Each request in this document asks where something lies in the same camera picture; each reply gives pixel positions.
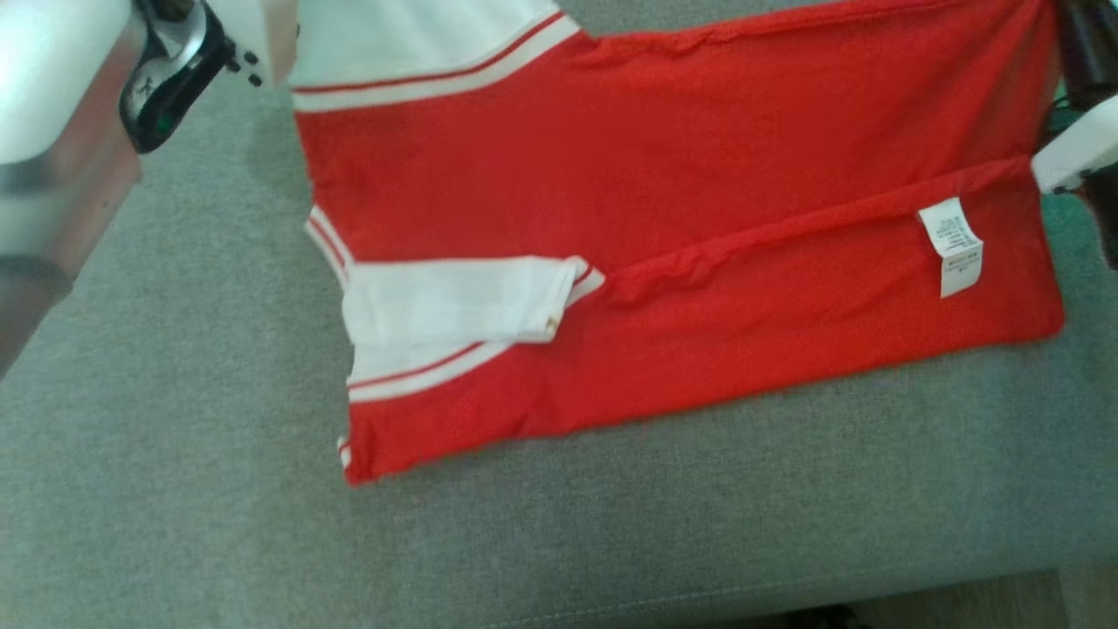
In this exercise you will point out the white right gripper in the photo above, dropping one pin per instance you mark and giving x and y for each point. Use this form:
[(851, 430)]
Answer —
[(1079, 148)]

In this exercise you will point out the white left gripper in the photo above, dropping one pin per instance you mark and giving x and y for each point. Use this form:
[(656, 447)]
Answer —
[(166, 79)]

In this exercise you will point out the red shirt white collar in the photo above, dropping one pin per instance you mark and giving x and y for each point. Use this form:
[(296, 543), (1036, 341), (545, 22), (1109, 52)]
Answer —
[(699, 175)]

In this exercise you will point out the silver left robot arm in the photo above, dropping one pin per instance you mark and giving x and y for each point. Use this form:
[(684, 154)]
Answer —
[(52, 131)]

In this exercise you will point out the grey fabric sofa seat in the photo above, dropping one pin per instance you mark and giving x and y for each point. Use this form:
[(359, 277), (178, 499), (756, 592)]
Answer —
[(611, 524)]

